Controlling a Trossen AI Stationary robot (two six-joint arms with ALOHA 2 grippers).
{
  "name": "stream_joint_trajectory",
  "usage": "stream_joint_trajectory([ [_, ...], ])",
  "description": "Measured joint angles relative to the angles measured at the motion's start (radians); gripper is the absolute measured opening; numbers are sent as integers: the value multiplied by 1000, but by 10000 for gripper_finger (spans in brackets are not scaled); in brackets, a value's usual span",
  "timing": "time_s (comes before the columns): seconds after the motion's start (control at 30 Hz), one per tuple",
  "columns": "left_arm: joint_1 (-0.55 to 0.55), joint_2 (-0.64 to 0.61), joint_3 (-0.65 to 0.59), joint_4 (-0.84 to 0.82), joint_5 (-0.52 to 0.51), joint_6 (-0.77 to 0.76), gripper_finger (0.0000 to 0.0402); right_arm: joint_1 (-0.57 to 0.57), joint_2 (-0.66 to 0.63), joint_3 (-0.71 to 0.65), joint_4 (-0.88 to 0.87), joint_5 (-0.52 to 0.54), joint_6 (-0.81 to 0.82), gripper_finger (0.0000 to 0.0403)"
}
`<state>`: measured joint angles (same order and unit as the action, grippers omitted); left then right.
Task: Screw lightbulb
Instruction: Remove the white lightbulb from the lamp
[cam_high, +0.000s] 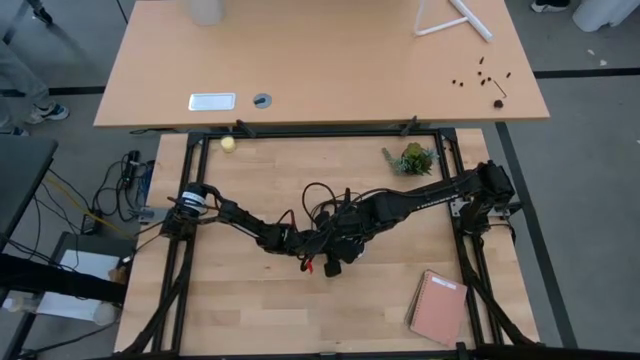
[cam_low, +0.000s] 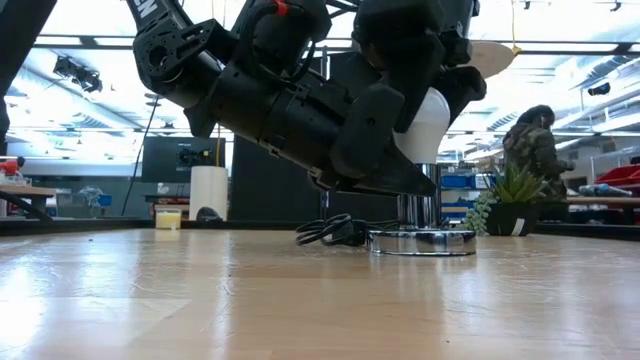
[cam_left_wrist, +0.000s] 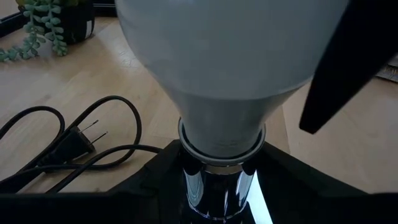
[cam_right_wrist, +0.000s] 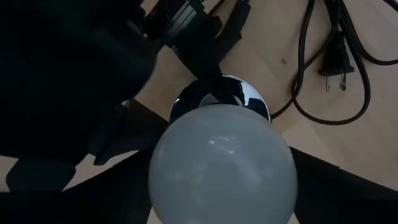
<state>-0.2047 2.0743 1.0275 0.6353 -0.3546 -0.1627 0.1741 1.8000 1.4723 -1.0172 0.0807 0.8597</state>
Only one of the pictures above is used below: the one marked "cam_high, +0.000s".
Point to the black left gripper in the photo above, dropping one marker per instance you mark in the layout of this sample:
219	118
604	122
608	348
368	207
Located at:
310	242

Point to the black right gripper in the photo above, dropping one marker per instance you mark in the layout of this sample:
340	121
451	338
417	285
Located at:
362	215

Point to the chrome lamp base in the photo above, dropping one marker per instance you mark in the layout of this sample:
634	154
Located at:
361	250

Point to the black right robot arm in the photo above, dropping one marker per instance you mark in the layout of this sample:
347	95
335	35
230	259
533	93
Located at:
440	192

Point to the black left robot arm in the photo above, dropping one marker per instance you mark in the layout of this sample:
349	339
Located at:
240	215

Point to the pink spiral notebook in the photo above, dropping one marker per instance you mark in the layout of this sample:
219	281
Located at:
440	307

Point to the potted succulent plant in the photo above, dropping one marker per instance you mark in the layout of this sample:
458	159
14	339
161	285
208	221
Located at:
414	160

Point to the yellow candle jar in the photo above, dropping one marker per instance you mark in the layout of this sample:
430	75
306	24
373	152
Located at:
228	144

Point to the light wooden desk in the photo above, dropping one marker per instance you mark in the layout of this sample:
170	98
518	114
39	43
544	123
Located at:
320	60

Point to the black round knob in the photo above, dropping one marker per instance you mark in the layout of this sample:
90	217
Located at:
498	104

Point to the clear plastic cup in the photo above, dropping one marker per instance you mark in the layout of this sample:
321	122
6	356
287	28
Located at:
105	314

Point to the black allen key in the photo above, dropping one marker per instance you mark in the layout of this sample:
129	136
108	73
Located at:
501	90

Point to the black power adapter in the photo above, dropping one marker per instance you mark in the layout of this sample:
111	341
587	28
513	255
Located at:
90	225

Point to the white paper sheet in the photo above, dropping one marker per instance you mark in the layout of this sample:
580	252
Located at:
90	260

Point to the black beam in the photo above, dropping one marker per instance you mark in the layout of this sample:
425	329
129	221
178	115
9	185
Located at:
60	282

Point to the white cylindrical bin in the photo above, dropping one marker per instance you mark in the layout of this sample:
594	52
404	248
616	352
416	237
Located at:
205	10

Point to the white tripod stand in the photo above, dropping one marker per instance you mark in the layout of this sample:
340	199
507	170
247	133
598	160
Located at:
472	20

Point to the clear plastic bottle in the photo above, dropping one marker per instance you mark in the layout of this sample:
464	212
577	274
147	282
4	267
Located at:
20	302

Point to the black side table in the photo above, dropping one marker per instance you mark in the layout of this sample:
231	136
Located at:
20	175

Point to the white round pillar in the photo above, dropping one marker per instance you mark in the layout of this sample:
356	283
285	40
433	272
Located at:
605	12

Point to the black stand foot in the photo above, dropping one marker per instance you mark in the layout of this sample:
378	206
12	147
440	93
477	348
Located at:
40	12

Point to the black aluminium table frame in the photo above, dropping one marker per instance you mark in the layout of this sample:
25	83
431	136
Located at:
320	134

